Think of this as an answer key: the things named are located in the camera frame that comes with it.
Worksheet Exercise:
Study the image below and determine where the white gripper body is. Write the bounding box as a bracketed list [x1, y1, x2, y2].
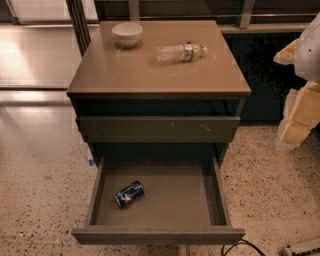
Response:
[294, 13, 320, 82]

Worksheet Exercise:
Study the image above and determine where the closed grey top drawer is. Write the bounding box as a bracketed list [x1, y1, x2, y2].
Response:
[77, 116, 240, 143]

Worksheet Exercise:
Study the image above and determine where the white ceramic bowl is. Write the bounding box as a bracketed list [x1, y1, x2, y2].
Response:
[112, 22, 143, 48]

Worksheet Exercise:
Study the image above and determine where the open grey middle drawer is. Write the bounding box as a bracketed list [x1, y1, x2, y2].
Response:
[72, 159, 245, 245]

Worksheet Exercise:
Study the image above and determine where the blue pepsi can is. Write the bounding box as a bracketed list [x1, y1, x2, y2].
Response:
[114, 181, 144, 209]

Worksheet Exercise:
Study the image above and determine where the clear plastic water bottle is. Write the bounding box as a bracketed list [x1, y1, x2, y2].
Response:
[156, 41, 207, 65]

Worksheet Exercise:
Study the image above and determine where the black cable on floor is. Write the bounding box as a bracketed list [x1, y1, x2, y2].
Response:
[220, 238, 267, 256]

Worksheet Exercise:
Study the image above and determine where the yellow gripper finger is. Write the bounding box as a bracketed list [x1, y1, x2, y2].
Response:
[275, 81, 320, 152]
[273, 39, 297, 65]

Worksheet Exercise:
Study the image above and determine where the blue tape piece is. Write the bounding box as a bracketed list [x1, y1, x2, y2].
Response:
[88, 159, 96, 166]

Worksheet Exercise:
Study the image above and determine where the white power strip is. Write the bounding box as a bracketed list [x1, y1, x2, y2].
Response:
[280, 238, 320, 256]

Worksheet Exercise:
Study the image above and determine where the brown drawer cabinet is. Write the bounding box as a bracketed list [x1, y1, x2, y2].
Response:
[67, 21, 251, 162]

